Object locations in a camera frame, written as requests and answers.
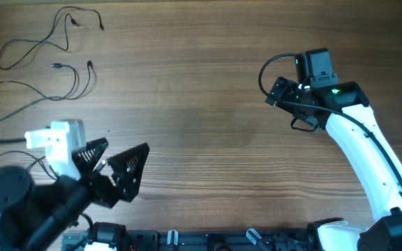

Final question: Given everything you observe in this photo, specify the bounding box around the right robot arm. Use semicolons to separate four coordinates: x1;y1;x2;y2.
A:
263;48;402;250

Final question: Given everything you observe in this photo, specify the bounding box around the right camera black cable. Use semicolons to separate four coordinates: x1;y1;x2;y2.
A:
258;52;402;238

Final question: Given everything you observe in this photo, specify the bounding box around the thin black cable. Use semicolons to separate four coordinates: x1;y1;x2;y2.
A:
0;5;105;70
0;60;96;126

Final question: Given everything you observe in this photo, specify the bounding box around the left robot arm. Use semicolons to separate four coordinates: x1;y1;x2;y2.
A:
0;138;149;250

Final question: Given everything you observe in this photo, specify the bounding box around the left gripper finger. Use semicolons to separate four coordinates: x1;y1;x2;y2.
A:
107;143;150;202
72;137;109;174

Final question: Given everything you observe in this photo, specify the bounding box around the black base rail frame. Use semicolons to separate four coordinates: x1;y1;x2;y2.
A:
60;228;327;251

